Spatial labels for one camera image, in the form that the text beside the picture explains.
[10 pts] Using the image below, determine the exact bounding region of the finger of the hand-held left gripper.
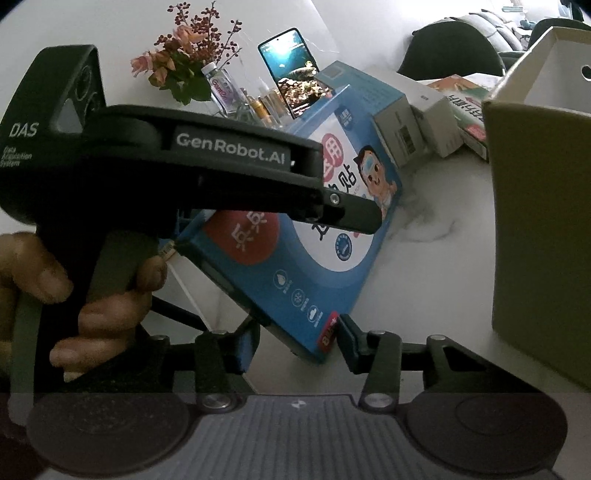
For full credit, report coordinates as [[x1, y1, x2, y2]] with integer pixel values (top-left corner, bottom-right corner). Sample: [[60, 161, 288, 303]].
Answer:
[[318, 189, 384, 234]]

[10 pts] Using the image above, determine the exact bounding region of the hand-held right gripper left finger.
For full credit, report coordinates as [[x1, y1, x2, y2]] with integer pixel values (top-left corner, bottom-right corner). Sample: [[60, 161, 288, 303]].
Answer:
[[147, 322, 260, 412]]

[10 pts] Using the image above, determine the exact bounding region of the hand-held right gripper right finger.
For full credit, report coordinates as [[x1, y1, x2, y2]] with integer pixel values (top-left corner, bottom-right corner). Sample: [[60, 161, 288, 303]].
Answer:
[[337, 314, 498, 413]]

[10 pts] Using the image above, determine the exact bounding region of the blue cartoon medicine box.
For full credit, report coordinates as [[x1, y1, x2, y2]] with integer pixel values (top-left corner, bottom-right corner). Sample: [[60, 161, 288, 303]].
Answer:
[[178, 85, 404, 365]]

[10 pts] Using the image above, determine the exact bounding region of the long plain white box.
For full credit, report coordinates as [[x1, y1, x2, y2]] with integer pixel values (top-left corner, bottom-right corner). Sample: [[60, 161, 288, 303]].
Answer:
[[365, 65, 465, 159]]

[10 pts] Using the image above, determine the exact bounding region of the teal white medicine box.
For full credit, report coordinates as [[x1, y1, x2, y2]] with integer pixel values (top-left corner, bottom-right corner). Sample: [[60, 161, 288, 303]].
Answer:
[[316, 60, 431, 168]]

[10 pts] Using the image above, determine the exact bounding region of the green orange medicine box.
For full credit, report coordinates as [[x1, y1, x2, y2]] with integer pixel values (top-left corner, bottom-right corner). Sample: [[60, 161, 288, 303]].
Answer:
[[427, 74, 505, 162]]

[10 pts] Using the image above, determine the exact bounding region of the cardboard box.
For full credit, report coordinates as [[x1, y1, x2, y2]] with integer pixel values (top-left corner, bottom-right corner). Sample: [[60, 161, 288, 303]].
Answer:
[[481, 26, 591, 387]]

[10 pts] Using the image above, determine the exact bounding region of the person's left hand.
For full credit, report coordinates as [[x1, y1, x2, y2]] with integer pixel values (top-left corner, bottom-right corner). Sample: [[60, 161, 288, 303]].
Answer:
[[0, 230, 168, 382]]

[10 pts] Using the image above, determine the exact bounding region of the plastic water bottle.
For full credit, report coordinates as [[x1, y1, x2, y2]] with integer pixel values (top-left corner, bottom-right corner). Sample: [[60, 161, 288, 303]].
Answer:
[[202, 62, 242, 116]]

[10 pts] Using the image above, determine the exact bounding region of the flower bouquet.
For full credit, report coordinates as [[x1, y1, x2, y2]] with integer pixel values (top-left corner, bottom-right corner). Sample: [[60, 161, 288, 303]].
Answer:
[[130, 0, 244, 108]]

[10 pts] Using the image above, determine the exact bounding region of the row of small glass bottles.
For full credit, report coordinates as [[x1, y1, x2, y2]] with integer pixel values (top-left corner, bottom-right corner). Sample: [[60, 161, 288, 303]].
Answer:
[[238, 83, 289, 129]]

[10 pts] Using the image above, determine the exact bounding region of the black smartphone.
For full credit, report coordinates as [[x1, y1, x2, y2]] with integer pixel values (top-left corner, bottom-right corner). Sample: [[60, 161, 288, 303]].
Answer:
[[257, 28, 321, 121]]

